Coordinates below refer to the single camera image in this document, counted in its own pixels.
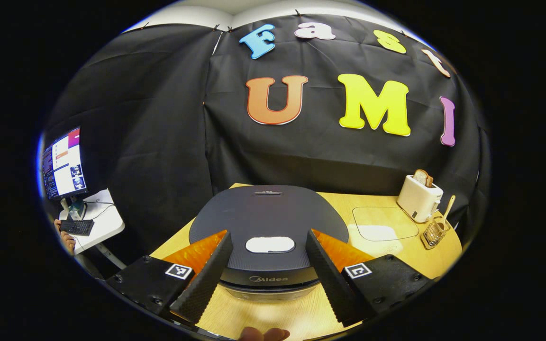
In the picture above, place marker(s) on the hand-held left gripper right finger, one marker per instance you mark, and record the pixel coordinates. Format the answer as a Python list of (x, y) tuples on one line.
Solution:
[(332, 284)]

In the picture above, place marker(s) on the dark grey rice cooker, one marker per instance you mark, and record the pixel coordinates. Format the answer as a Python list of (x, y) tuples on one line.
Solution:
[(268, 213)]

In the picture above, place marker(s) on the toasted bread slice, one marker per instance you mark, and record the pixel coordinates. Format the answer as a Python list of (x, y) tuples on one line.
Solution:
[(422, 177)]

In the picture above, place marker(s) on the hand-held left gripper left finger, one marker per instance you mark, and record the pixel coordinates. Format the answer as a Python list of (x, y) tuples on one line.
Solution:
[(206, 279)]

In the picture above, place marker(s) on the small teal box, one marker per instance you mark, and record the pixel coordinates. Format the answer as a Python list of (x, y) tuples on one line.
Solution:
[(76, 210)]

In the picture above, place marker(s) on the computer monitor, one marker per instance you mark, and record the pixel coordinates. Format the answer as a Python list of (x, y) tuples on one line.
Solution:
[(64, 163)]

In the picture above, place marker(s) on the white toaster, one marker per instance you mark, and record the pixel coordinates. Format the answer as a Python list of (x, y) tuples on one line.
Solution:
[(417, 199)]

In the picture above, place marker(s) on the black keyboard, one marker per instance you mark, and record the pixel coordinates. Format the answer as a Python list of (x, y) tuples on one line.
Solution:
[(77, 227)]

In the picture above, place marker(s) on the black backdrop cloth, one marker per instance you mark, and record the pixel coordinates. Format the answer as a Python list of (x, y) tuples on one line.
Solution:
[(159, 118)]

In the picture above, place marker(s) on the clear plastic rice box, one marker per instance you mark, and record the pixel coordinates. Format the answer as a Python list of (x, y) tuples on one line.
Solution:
[(382, 215)]

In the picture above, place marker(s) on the white side table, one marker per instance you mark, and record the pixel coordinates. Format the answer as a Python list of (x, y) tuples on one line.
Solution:
[(107, 218)]

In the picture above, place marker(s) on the wooden spoon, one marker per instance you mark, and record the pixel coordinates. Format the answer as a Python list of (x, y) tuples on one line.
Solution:
[(449, 206)]

